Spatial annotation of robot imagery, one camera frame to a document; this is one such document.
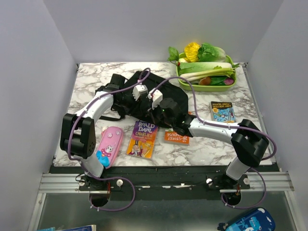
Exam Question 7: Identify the yellow fabric flower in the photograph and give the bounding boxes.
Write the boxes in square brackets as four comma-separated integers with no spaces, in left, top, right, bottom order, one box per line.
[184,42,200,63]

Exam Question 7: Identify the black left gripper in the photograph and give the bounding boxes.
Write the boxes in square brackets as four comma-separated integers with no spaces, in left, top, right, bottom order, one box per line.
[115,90,143,117]

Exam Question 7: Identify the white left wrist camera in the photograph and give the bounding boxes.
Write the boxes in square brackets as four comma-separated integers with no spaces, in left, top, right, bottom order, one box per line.
[132,84,148,101]

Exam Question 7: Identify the white-stemmed cabbage stalk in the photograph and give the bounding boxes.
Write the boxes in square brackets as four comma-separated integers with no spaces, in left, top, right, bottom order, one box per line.
[180,68,235,81]

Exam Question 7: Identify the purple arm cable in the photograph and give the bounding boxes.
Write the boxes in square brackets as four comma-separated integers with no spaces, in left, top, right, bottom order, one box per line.
[67,67,152,212]
[148,76,277,209]

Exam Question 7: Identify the orange treehouse book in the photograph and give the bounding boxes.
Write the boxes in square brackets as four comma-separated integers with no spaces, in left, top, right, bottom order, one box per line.
[164,128,190,145]

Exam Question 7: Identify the pink cartoon pencil case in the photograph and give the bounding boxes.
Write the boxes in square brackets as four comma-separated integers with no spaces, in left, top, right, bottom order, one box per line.
[96,126,123,169]

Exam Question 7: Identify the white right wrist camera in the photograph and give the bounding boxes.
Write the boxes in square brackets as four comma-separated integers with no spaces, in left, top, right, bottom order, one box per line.
[147,89,163,109]

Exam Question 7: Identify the green lettuce leaf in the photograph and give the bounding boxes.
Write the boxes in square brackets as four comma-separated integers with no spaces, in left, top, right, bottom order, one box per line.
[197,43,226,62]

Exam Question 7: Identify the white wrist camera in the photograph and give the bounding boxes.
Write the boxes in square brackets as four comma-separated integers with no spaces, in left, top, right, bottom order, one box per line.
[132,84,148,101]
[147,89,163,109]

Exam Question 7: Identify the aluminium mounting rail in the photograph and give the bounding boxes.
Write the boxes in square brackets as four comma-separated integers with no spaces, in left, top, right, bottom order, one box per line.
[38,172,294,193]

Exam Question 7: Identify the dark blue treehouse book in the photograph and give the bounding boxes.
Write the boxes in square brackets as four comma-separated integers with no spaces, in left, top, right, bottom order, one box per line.
[210,101,236,123]

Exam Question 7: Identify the Roald Dahl Charlie book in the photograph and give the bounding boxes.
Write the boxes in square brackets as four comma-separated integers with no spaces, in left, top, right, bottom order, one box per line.
[126,121,158,159]

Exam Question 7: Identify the blue shark pencil case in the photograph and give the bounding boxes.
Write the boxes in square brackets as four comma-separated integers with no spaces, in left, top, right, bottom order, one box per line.
[217,207,276,231]

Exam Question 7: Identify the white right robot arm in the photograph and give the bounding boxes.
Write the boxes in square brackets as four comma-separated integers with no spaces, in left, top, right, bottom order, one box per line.
[149,98,269,189]

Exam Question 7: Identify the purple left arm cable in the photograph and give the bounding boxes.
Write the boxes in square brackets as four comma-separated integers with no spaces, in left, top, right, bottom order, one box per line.
[67,67,152,212]

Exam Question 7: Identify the green plastic vegetable tray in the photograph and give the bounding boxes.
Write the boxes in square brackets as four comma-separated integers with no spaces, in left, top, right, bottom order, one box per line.
[176,53,239,92]

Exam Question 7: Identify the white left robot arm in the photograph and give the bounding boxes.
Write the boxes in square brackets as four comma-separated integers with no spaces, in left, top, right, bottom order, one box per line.
[60,74,141,190]

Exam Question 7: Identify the purple vegetable toy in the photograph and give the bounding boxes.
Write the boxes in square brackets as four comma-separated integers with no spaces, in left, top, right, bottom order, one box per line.
[224,77,234,86]

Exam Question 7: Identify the green leafy sprig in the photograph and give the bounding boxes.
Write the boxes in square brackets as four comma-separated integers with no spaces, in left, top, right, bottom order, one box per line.
[167,46,179,65]

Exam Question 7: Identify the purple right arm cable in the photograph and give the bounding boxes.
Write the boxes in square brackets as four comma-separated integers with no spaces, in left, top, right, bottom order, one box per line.
[148,76,277,209]

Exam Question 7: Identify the black student backpack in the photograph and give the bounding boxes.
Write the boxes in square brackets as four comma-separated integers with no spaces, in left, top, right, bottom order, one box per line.
[95,71,188,122]

